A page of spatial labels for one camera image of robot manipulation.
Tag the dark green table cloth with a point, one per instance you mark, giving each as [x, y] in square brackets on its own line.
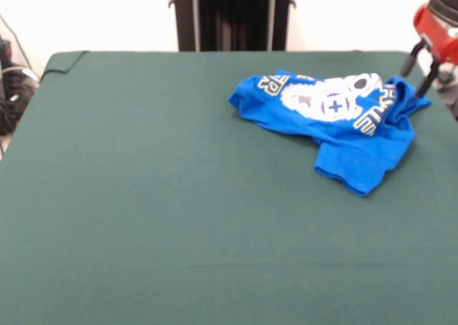
[143, 196]

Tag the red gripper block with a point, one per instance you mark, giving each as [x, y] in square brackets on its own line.
[434, 31]

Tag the blue printed t-shirt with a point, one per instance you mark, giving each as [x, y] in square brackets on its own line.
[340, 146]

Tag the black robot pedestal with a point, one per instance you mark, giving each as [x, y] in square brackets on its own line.
[232, 17]

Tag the small black box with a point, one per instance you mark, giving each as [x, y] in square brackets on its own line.
[5, 53]

